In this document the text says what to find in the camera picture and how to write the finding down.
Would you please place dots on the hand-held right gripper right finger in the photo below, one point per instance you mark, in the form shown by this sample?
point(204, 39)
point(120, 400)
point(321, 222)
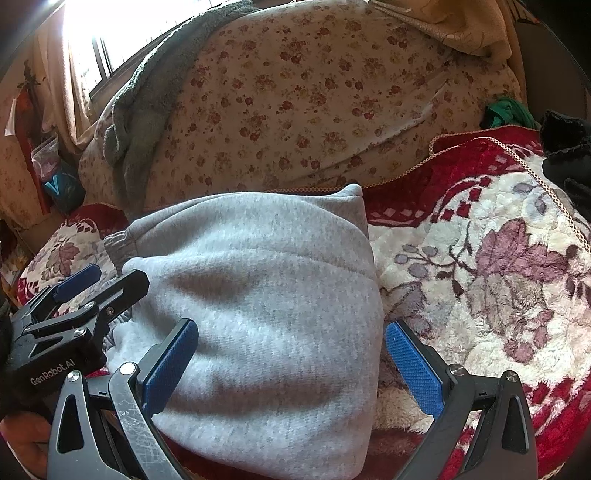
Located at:
point(413, 369)

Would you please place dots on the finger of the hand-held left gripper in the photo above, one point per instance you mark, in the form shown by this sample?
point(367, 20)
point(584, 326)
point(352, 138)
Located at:
point(78, 279)
point(124, 288)

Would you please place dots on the tan curtain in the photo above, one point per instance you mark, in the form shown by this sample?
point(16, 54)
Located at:
point(64, 101)

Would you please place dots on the grey fleece towel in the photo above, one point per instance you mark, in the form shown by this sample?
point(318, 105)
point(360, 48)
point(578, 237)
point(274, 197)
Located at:
point(138, 115)

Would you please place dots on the beige floral quilt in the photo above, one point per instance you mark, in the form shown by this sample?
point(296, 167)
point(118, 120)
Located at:
point(300, 101)

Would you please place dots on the teal bag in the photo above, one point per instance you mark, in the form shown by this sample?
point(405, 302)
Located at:
point(62, 189)

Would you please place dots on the red floral plush blanket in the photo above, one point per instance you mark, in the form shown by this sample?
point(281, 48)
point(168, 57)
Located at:
point(485, 277)

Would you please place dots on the tan cloth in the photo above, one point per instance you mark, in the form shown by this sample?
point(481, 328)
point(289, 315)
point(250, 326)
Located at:
point(461, 27)

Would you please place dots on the black cloth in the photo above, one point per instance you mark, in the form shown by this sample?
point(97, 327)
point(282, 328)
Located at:
point(568, 152)

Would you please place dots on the person's left hand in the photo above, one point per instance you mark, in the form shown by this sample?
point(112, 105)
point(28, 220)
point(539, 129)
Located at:
point(23, 438)

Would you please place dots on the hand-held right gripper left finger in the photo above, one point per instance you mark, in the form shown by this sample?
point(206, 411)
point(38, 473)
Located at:
point(171, 364)

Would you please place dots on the clear plastic bag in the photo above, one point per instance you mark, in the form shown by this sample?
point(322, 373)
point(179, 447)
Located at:
point(46, 157)

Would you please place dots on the bright window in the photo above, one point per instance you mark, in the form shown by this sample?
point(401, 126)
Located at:
point(115, 27)

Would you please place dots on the green cloth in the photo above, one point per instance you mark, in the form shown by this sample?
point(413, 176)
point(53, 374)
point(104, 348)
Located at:
point(505, 113)

